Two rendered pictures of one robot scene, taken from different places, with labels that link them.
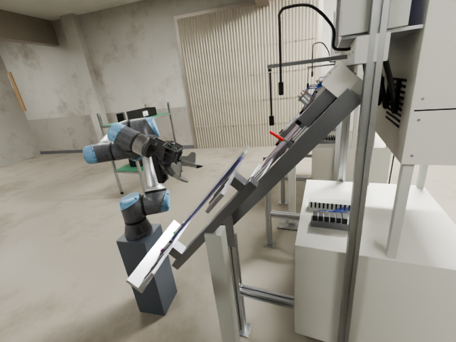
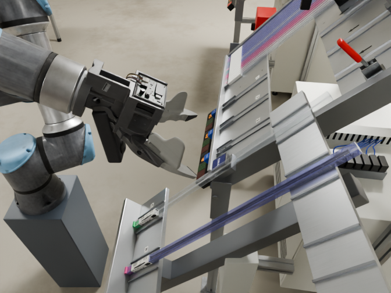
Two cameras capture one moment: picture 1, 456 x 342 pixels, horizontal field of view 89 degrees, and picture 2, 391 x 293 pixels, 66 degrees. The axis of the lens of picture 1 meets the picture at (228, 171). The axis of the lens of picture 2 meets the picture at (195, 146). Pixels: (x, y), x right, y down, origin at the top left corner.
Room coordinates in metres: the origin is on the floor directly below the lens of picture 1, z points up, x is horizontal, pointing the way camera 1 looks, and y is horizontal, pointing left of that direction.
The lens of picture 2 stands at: (0.45, 0.22, 1.36)
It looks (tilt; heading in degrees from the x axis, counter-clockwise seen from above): 45 degrees down; 344
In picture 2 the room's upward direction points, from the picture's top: straight up
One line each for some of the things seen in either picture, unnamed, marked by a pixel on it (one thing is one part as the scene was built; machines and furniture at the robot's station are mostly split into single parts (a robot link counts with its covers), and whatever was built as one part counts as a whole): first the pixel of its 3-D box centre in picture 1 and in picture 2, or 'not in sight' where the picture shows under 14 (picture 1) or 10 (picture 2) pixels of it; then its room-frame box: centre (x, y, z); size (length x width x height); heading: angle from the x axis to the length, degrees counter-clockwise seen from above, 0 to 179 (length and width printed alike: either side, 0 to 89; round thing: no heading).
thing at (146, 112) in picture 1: (138, 114); not in sight; (3.28, 1.13, 1.01); 0.57 x 0.17 x 0.11; 156
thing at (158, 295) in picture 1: (150, 269); (67, 237); (1.14, 0.55, 0.28); 0.18 x 0.18 x 0.55; 74
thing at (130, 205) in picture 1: (133, 206); (24, 160); (1.15, 0.54, 0.72); 0.13 x 0.12 x 0.14; 100
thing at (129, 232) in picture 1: (137, 224); (36, 186); (1.14, 0.55, 0.60); 0.15 x 0.15 x 0.10
